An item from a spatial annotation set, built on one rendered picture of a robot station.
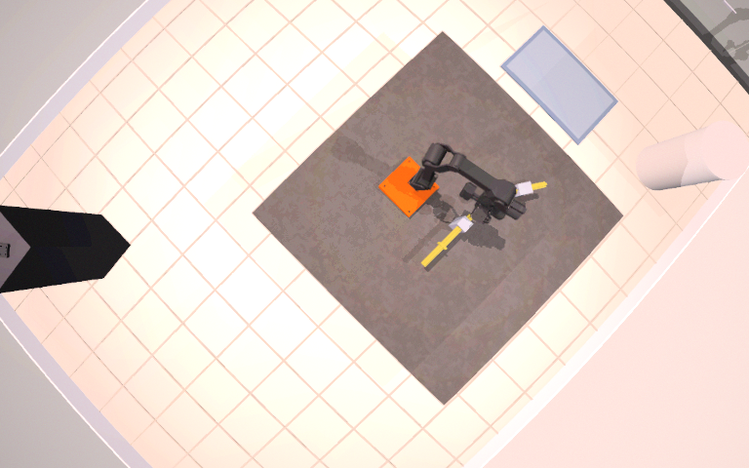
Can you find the yellow square bar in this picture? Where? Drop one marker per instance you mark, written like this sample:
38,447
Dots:
458,225

